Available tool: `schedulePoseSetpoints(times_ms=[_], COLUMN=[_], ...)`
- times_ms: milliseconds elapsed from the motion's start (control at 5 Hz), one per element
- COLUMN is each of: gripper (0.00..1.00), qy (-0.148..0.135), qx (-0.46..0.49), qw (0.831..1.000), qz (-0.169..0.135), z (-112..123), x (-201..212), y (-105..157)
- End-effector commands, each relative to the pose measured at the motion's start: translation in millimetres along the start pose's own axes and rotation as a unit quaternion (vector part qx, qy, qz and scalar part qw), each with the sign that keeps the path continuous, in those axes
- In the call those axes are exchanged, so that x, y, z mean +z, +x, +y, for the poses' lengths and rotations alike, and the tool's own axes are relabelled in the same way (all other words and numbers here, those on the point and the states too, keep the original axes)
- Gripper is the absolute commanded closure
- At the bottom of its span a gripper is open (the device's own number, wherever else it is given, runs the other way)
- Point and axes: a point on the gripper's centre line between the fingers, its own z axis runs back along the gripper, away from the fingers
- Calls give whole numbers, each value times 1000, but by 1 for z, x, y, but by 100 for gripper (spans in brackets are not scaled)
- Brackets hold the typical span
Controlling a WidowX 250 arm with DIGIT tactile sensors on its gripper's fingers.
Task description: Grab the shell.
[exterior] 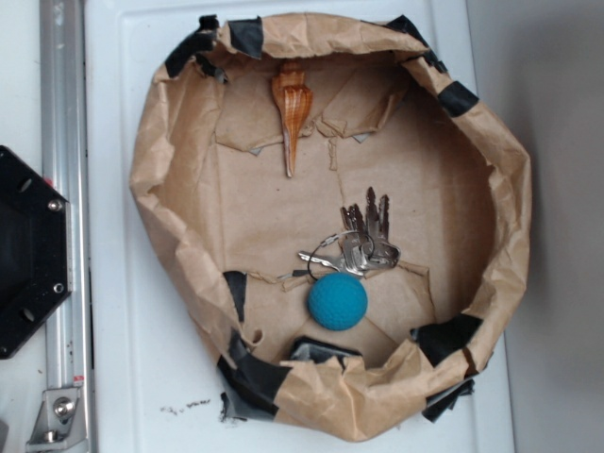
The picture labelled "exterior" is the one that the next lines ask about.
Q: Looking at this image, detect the aluminium extrusion rail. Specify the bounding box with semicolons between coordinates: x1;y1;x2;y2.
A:
40;1;96;452

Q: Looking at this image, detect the orange spiral sea shell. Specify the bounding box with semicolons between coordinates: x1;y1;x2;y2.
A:
271;61;313;177

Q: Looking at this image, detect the white tray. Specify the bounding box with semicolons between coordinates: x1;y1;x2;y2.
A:
84;1;514;452

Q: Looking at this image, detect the metal corner bracket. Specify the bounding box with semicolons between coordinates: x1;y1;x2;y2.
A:
25;387;87;452

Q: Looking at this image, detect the blue dimpled foam ball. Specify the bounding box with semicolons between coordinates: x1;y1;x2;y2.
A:
307;273;368;331

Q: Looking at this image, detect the brown paper bag bin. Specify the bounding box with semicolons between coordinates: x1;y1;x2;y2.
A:
129;13;531;442

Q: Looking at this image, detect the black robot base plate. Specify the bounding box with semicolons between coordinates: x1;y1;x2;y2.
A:
1;146;71;360

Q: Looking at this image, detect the silver key bunch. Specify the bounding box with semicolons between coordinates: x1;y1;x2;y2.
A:
298;187;401;279

